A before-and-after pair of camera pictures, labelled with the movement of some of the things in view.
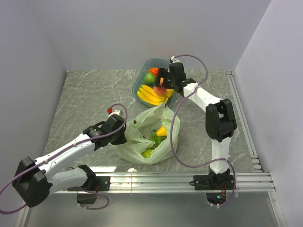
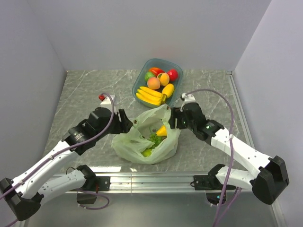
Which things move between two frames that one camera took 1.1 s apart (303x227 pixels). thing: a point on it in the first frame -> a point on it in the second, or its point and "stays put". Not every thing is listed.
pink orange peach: x=161 y=91 -> x=153 y=83
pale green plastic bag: x=140 y=127 stays put
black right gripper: x=163 y=73 -> x=176 y=113
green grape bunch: x=157 y=139 stays put
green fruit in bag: x=147 y=153 stays put
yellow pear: x=162 y=132 stays put
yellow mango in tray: x=169 y=92 stays put
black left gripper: x=122 y=140 -> x=123 y=126
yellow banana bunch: x=147 y=93 stays put
